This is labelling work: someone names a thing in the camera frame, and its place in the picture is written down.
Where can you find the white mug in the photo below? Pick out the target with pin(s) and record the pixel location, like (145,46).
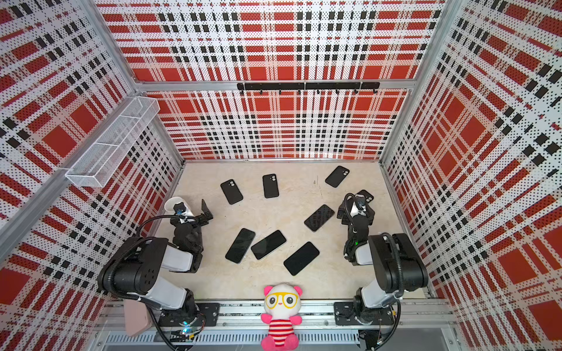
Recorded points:
(177,206)

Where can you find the black phone case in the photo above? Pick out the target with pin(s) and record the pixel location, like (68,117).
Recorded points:
(270,186)
(231,192)
(337,176)
(366,195)

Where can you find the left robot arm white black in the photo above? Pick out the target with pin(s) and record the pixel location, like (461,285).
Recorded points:
(133,273)

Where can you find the black phone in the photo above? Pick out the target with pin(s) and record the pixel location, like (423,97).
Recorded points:
(239,247)
(267,245)
(301,258)

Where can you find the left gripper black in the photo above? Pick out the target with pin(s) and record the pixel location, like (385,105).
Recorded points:
(193,220)

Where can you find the white wire mesh basket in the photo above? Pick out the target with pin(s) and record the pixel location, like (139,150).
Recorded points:
(100,161)

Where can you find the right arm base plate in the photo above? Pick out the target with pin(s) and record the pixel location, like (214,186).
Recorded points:
(354,314)

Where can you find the pink phone case at edge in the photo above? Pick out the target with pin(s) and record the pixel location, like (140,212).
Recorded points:
(136,318)

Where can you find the pink panda plush toy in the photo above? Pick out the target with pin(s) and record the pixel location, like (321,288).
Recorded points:
(282,304)

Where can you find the black wall hook rail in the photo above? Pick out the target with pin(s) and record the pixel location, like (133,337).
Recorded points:
(353,86)

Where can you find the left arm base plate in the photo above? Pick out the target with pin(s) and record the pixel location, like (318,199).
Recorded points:
(203,313)

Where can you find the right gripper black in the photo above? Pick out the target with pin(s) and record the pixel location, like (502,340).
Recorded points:
(356,215)

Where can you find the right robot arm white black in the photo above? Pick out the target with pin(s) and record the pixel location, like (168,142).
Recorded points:
(397,265)

